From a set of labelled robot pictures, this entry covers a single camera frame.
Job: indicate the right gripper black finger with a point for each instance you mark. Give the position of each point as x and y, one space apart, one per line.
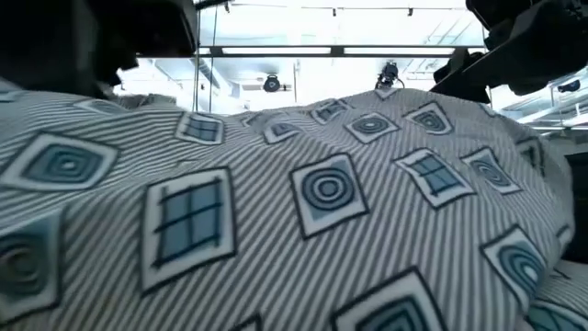
464 78

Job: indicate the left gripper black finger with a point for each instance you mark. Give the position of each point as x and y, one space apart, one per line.
112 73

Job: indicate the grey striped patterned cloth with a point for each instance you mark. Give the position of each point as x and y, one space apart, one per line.
275 230

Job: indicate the black dome ceiling camera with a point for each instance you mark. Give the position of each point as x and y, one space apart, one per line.
271 83

